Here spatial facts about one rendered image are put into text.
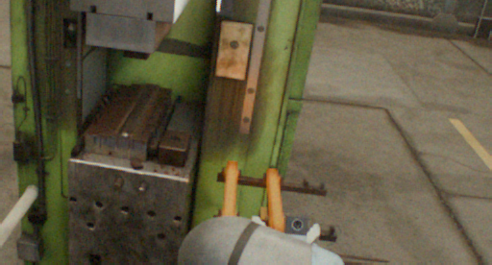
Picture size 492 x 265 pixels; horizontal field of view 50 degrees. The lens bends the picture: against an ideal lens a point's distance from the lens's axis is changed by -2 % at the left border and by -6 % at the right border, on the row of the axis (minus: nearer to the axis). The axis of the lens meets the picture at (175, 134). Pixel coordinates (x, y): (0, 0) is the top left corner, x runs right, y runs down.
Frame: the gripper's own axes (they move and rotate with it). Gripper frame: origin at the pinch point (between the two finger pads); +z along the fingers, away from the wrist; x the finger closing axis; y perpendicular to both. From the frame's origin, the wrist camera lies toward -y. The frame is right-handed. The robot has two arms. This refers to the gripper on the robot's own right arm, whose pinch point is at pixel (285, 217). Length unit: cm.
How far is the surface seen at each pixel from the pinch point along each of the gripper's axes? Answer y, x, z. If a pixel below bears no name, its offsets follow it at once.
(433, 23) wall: 94, 282, 638
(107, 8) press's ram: -32, -52, 42
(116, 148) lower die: 11, -47, 41
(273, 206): 6.7, -0.9, 13.7
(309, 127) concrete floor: 106, 61, 274
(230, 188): 6.7, -12.2, 19.8
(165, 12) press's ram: -33, -35, 40
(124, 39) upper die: -24, -46, 41
